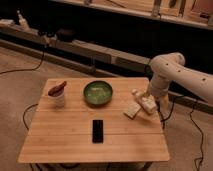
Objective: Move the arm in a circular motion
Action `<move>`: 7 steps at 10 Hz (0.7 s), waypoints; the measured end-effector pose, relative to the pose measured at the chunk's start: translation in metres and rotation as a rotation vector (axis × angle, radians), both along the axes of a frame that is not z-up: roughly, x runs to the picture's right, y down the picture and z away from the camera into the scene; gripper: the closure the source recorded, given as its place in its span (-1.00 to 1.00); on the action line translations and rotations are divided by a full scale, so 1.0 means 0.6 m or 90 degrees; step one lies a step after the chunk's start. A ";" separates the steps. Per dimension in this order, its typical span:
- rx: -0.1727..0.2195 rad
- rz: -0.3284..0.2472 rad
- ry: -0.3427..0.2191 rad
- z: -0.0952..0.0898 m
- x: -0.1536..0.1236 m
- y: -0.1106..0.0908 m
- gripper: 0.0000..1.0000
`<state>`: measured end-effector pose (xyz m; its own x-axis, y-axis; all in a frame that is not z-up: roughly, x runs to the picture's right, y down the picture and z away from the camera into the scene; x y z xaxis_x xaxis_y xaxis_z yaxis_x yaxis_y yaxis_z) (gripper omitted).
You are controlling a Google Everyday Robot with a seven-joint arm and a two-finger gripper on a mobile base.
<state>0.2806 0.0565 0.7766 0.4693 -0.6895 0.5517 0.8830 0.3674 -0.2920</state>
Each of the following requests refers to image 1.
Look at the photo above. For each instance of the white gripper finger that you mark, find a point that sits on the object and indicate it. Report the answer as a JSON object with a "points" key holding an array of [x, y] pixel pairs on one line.
{"points": [[132, 109]]}

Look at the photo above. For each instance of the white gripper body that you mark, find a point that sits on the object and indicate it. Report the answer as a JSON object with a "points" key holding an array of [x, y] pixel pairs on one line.
{"points": [[144, 101]]}

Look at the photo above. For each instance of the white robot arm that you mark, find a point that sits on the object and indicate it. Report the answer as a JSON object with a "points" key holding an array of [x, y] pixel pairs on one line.
{"points": [[169, 68]]}

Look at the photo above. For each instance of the green bowl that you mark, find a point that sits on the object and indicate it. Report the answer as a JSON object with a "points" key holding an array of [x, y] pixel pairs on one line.
{"points": [[97, 93]]}

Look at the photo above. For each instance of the black phone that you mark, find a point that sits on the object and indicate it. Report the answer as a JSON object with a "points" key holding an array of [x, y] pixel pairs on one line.
{"points": [[97, 131]]}

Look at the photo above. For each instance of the wooden table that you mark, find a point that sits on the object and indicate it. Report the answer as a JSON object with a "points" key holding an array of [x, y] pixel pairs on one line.
{"points": [[80, 133]]}

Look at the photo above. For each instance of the white cup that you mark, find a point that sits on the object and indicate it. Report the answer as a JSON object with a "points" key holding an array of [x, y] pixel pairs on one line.
{"points": [[58, 99]]}

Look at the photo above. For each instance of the brown sausage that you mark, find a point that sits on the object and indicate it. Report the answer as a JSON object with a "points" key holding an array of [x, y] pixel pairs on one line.
{"points": [[56, 89]]}

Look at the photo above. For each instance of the black round object shelf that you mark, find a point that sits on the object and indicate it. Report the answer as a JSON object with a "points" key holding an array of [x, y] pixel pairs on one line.
{"points": [[65, 35]]}

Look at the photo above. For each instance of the white bottle on shelf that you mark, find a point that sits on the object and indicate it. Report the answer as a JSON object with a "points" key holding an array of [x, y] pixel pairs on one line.
{"points": [[23, 22]]}

